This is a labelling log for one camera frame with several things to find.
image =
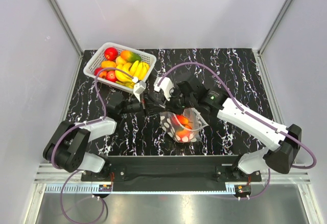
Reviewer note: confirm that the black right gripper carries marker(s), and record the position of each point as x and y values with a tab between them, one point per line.
173	92

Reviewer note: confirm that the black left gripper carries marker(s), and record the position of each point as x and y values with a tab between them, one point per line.
152	107

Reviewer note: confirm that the clear dotted zip top bag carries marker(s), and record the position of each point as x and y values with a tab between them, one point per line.
196	121

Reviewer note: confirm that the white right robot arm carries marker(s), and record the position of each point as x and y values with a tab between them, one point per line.
281	142

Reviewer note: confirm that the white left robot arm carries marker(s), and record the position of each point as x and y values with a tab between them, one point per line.
67	147

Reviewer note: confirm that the yellow banana bunch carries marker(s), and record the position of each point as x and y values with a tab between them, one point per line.
137	69

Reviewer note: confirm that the white plastic fruit basket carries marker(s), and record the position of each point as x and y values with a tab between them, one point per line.
98	57

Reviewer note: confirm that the small red apple middle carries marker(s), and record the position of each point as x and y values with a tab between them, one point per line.
110	76

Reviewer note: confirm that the small red apple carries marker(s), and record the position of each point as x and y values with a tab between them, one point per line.
110	76
100	72

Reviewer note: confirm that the green orange mango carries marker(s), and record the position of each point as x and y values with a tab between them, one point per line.
130	56

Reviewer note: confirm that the small red apple front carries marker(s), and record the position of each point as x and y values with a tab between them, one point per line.
100	72

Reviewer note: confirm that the red apple back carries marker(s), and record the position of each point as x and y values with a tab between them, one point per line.
111	53

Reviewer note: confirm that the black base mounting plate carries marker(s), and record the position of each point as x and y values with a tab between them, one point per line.
172	166

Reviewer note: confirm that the left connector board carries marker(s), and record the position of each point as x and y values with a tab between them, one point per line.
105	187

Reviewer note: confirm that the connector board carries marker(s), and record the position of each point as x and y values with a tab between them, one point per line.
243	188
105	187

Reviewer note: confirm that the right connector board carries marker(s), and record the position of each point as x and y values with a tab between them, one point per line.
243	188

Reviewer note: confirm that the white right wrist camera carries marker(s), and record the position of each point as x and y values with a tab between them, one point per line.
165	85

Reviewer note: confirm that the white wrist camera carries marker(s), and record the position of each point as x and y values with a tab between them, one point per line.
138	89
165	85

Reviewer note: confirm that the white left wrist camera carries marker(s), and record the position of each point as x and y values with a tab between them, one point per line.
138	89

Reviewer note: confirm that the right aluminium frame post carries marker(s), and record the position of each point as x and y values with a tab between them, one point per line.
280	16

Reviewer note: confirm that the aluminium frame post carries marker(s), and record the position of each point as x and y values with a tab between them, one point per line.
280	16
63	22

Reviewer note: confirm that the aluminium front rail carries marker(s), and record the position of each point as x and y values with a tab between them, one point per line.
57	181

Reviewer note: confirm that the left aluminium frame post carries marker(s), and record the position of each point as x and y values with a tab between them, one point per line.
63	22

